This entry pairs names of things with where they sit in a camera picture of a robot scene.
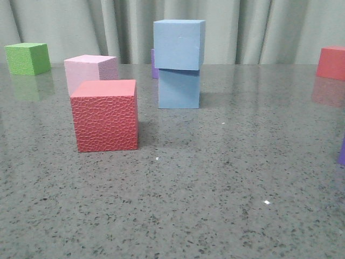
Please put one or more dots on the pink foam cube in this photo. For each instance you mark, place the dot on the pink foam cube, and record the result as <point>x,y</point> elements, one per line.
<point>89,67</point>

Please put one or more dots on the red foam cube far right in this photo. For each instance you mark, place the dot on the red foam cube far right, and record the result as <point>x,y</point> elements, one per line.
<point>331,63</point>

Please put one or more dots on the green foam cube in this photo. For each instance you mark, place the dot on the green foam cube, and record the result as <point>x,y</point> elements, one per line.
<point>28,58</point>

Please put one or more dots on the purple cube at right edge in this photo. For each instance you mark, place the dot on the purple cube at right edge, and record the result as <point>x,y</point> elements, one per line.
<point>341,158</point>

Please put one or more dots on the purple foam cube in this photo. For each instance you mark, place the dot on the purple foam cube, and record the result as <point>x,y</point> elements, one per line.
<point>154,70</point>

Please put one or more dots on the red textured foam cube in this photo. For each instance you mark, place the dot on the red textured foam cube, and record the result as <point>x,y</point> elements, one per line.
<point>105,115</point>

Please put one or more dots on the grey-green curtain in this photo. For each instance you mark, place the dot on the grey-green curtain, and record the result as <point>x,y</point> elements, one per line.
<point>237,32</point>

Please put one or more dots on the light blue foam cube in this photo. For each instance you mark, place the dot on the light blue foam cube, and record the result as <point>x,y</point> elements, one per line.
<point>178,88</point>

